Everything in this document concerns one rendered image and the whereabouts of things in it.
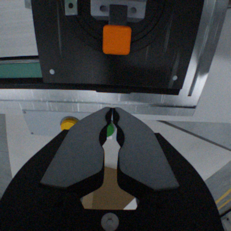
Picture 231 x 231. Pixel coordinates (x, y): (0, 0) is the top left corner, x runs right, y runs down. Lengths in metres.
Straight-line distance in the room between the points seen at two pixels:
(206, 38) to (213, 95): 0.22
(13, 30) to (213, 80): 0.47
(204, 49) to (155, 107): 0.13
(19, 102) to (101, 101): 0.16
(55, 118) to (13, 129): 0.27
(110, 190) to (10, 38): 0.50
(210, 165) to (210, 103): 0.34
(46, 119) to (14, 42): 0.17
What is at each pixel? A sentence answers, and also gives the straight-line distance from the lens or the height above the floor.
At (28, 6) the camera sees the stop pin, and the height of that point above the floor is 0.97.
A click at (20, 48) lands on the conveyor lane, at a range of 0.32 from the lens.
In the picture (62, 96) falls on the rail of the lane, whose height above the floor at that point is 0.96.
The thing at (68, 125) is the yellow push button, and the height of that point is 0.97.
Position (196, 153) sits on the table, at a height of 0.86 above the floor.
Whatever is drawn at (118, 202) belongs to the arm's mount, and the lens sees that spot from 0.50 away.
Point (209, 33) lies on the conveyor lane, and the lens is 0.27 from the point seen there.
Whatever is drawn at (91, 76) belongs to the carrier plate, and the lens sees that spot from 0.22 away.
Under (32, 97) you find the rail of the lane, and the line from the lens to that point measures 0.29.
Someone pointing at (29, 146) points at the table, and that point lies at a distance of 0.57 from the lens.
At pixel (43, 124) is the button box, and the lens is 0.31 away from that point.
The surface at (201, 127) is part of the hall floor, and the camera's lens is 1.83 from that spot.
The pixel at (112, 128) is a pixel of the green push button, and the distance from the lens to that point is 0.26.
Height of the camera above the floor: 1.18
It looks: 57 degrees down
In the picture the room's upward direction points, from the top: 179 degrees clockwise
